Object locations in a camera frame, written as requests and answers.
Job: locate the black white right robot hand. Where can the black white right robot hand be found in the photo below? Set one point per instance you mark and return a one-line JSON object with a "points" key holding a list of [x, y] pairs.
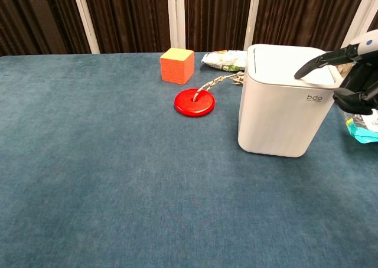
{"points": [[363, 88]]}

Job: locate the white plastic trash bin lid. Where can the white plastic trash bin lid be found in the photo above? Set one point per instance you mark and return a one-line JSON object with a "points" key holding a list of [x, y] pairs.
{"points": [[280, 64]]}

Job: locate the white plastic container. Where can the white plastic container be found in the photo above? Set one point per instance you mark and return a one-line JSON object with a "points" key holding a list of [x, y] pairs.
{"points": [[277, 117]]}

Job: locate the teal clear snack bag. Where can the teal clear snack bag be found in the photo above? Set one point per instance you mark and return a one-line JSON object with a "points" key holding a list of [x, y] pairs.
{"points": [[364, 132]]}

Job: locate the white snack bag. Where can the white snack bag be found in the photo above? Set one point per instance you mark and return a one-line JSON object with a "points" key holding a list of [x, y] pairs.
{"points": [[224, 60]]}

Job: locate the red wooden disc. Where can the red wooden disc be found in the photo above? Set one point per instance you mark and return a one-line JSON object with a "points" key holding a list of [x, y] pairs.
{"points": [[192, 107]]}

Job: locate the orange cube with yellow face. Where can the orange cube with yellow face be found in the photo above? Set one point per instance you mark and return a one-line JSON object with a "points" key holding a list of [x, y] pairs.
{"points": [[177, 67]]}

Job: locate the dark brown curtain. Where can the dark brown curtain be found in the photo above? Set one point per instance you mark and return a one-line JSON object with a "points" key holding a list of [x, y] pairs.
{"points": [[133, 17]]}

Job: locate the blue felt table mat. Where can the blue felt table mat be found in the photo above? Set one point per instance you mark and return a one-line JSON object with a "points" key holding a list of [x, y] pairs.
{"points": [[118, 176]]}

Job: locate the white frame post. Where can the white frame post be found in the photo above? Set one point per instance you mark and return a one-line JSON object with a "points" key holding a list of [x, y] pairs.
{"points": [[85, 20], [252, 17], [176, 17], [357, 14]]}

